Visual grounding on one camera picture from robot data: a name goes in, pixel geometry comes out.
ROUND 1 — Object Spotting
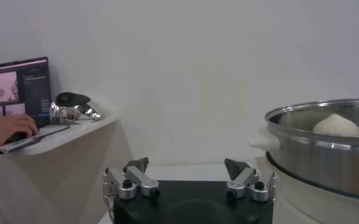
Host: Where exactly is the white steamed baozi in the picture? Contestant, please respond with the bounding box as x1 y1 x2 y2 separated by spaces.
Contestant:
312 113 359 137

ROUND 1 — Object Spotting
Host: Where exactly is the silver usb hub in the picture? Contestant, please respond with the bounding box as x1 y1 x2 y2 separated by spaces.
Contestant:
0 136 43 155

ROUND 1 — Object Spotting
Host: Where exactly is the chrome headset with black visor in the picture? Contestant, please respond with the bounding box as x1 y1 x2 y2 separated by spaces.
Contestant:
49 91 102 125

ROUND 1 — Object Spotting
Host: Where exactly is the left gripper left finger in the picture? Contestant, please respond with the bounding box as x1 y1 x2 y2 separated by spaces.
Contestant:
102 156 161 200

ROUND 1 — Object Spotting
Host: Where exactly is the white side table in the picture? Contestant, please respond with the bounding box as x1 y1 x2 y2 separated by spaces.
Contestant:
0 117 134 224

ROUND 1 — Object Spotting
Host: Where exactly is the black hub cable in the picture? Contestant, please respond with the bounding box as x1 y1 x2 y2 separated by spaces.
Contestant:
32 123 72 144

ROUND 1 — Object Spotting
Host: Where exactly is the person hand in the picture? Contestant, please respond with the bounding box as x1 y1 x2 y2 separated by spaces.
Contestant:
0 114 40 149

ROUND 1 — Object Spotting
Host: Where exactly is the black computer mouse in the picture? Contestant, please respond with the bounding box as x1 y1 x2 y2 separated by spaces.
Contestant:
4 131 28 144

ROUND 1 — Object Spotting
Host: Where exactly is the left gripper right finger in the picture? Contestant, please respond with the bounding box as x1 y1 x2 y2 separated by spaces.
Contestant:
224 158 277 202

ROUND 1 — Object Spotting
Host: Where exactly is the stainless steel steamer basket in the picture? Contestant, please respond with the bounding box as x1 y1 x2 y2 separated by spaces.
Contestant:
246 97 359 203

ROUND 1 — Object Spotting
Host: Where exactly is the white electric cooker base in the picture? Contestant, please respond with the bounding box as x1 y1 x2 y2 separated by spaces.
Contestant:
252 156 359 224

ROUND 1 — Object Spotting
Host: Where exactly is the black laptop computer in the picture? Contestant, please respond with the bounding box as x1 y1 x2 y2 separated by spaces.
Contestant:
0 56 52 128

